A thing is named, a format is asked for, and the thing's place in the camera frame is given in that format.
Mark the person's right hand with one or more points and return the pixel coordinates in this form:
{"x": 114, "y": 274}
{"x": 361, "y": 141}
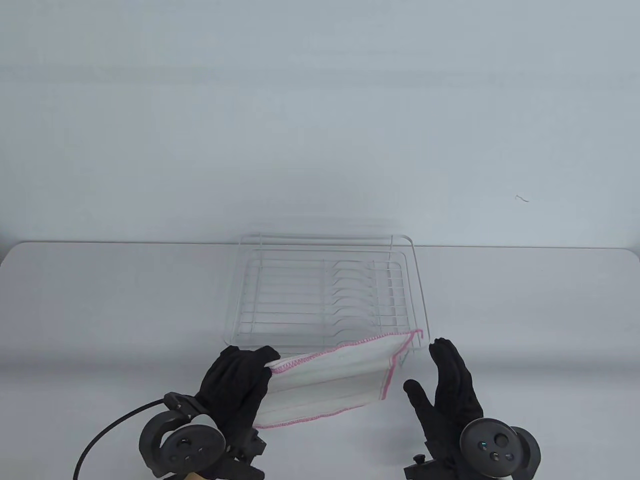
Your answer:
{"x": 450, "y": 395}

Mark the white pink-edged dish cloth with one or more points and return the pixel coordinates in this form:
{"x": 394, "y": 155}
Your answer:
{"x": 330, "y": 385}

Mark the person's left forearm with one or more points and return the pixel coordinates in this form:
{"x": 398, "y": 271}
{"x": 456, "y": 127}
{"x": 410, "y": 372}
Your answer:
{"x": 198, "y": 476}

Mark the person's left hand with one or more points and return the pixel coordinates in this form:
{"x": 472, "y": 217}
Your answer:
{"x": 235, "y": 385}

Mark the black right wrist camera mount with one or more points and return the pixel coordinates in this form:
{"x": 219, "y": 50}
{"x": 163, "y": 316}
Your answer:
{"x": 430, "y": 470}

